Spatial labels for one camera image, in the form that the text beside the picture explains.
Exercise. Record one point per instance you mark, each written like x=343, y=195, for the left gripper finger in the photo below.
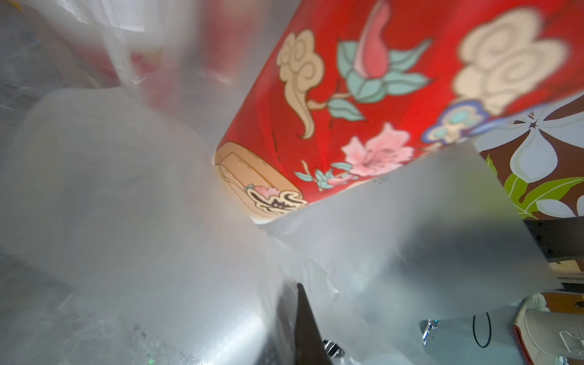
x=309, y=347

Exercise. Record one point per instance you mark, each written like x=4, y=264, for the clear plastic carrier bag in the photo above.
x=194, y=60

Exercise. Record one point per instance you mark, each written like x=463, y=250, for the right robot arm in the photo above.
x=549, y=325

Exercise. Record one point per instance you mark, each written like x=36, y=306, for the black lid red cup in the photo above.
x=354, y=90

